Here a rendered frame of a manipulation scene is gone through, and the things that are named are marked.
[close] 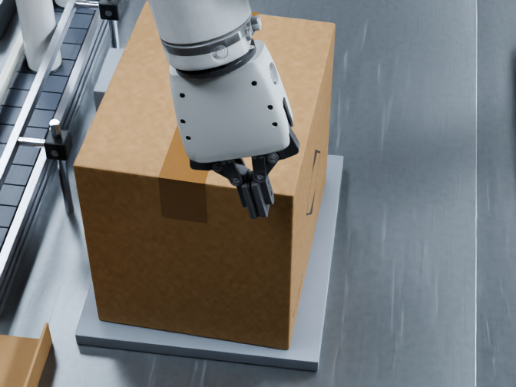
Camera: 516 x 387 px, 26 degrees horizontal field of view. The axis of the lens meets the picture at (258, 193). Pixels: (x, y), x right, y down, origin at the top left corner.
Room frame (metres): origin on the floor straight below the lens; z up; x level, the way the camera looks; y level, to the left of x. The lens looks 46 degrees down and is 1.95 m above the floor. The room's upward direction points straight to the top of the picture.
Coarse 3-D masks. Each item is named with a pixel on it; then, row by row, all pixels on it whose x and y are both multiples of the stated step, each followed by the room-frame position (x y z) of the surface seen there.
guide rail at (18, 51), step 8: (16, 40) 1.32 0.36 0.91; (16, 48) 1.30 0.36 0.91; (24, 48) 1.32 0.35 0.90; (8, 56) 1.28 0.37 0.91; (16, 56) 1.29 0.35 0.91; (8, 64) 1.27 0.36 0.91; (16, 64) 1.28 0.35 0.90; (8, 72) 1.25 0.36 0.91; (0, 80) 1.23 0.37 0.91; (8, 80) 1.24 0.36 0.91; (0, 88) 1.21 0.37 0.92; (0, 96) 1.20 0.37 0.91; (0, 104) 1.20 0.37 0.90
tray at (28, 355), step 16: (0, 336) 0.84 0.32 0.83; (16, 336) 0.84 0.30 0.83; (48, 336) 0.82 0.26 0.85; (0, 352) 0.81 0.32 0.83; (16, 352) 0.81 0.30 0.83; (32, 352) 0.81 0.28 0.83; (48, 352) 0.81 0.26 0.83; (0, 368) 0.79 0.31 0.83; (16, 368) 0.79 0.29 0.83; (32, 368) 0.76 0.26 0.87; (0, 384) 0.77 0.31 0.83; (16, 384) 0.77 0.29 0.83; (32, 384) 0.75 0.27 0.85
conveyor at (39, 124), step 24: (96, 0) 1.47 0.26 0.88; (72, 24) 1.41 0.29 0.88; (72, 48) 1.35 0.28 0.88; (24, 72) 1.29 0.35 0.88; (24, 96) 1.24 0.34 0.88; (48, 96) 1.24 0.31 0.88; (0, 120) 1.18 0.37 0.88; (48, 120) 1.18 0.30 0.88; (0, 144) 1.13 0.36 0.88; (24, 168) 1.09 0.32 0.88; (0, 192) 1.04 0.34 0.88; (24, 192) 1.06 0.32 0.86; (0, 216) 1.00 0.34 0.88; (0, 240) 0.95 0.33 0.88
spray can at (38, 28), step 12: (24, 0) 1.28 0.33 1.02; (36, 0) 1.29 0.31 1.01; (48, 0) 1.30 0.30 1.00; (24, 12) 1.29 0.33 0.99; (36, 12) 1.28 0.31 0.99; (48, 12) 1.29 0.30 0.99; (24, 24) 1.29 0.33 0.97; (36, 24) 1.28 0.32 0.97; (48, 24) 1.29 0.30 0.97; (24, 36) 1.29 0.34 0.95; (36, 36) 1.28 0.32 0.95; (48, 36) 1.29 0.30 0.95; (36, 48) 1.28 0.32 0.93; (36, 60) 1.28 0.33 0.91; (60, 60) 1.30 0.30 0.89; (36, 72) 1.28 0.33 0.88
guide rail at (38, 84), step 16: (64, 16) 1.32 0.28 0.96; (64, 32) 1.29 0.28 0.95; (48, 48) 1.24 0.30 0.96; (48, 64) 1.21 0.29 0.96; (32, 96) 1.14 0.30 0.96; (32, 112) 1.12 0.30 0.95; (16, 128) 1.08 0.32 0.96; (16, 144) 1.05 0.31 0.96; (0, 160) 1.02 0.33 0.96; (0, 176) 0.99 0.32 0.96
